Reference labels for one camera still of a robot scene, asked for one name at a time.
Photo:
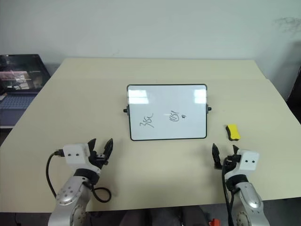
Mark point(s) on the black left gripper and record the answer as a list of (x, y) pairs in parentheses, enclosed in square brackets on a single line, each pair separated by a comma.
[(98, 160)]

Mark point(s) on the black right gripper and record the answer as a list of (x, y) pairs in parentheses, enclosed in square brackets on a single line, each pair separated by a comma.
[(231, 161)]

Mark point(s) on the yellow whiteboard eraser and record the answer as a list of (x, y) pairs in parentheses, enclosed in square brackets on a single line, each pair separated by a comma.
[(234, 131)]

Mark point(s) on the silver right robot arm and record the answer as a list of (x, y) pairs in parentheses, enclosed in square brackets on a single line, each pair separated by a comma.
[(249, 197)]

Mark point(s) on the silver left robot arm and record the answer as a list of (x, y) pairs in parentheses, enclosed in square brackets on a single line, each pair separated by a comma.
[(70, 193)]

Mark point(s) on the small red object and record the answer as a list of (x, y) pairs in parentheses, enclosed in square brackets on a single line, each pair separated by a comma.
[(214, 222)]

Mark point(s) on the dark rounded shape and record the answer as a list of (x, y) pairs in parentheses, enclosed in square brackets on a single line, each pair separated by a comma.
[(194, 217), (150, 217)]

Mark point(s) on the small black-framed whiteboard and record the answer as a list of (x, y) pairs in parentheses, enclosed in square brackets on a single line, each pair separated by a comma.
[(164, 103)]

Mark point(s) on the dark leaning panel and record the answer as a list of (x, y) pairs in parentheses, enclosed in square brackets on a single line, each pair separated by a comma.
[(295, 89)]

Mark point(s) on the open laptop computer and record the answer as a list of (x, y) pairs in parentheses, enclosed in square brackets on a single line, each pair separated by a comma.
[(18, 75)]

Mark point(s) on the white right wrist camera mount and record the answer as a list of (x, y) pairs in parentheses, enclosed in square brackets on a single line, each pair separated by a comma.
[(250, 161)]

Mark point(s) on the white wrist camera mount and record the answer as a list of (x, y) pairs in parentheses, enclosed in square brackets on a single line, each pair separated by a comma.
[(250, 161), (75, 155)]

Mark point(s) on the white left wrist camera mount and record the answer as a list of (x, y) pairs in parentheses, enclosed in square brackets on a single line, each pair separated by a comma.
[(75, 155)]

